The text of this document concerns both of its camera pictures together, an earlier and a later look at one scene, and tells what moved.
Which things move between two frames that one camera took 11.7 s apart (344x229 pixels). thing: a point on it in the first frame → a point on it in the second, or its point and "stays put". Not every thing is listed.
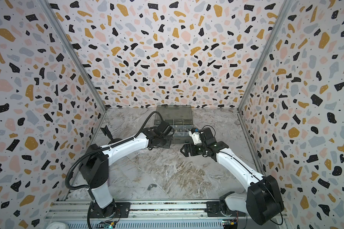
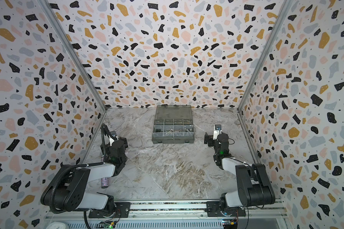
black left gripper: [168, 145] → [123, 142]
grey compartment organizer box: [180, 118] stays put
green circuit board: [109, 225] stays put
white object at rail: [57, 225] stays put
